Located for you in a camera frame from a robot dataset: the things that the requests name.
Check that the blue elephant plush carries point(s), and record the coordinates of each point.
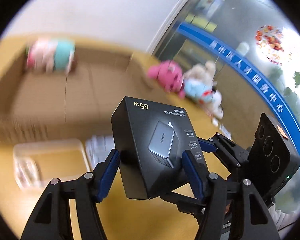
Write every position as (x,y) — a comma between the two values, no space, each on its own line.
(198,91)

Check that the white folding phone stand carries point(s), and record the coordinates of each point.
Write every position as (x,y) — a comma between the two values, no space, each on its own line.
(97,148)

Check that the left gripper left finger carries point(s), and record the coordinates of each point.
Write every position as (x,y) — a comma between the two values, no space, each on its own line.
(50,218)

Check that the cardboard box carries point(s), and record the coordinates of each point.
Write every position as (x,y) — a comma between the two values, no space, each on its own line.
(37,106)

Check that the pig plush teal shirt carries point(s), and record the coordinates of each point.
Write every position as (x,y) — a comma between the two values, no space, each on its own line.
(48,55)

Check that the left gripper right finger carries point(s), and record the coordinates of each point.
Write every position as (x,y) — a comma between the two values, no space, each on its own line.
(250,217)

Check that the pink strawberry bear plush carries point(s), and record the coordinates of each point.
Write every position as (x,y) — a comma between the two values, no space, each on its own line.
(169,76)

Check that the white plush tag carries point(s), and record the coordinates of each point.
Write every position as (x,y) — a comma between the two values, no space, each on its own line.
(221,128)

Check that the clear white phone case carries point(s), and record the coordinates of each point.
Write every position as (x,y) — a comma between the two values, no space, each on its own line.
(37,163)

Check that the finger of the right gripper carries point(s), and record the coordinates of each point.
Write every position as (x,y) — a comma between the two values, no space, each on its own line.
(228,152)
(185,204)

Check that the black charger box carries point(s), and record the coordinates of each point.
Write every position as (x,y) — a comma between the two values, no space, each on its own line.
(151,138)

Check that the beige teddy plush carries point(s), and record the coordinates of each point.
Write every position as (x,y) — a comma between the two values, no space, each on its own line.
(205,73)

